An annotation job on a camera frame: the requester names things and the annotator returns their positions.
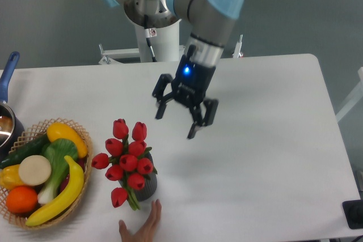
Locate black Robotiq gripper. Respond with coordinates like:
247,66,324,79
152,57,219,139

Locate red tulip bouquet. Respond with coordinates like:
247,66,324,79
91,118,158,211

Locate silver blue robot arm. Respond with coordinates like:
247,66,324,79
108,0,244,138

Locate dark grey ribbed vase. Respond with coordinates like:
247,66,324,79
112,152,157,210

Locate bare human hand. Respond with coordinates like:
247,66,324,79
119,199,162,242

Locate red fruit in basket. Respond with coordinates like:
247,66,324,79
58,158,85,193

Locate green bok choy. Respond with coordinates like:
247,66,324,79
38,138,78,205

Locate yellow banana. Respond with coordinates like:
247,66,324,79
26,155,85,227

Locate green cucumber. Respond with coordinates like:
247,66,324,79
1,134,50,169

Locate beige round mushroom cap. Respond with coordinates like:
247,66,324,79
18,155,52,186

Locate yellow bell pepper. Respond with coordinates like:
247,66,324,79
1,164,25,190

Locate orange fruit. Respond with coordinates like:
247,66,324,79
6,186,38,214

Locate black device at table edge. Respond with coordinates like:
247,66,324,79
342,199,363,230

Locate woven wicker basket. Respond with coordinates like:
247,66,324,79
1,118,93,230

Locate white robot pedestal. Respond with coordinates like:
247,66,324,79
98,19,244,65

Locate white metal frame right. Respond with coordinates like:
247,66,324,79
336,67,362,122

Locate blue handled saucepan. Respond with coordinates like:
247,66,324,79
1,52,24,160

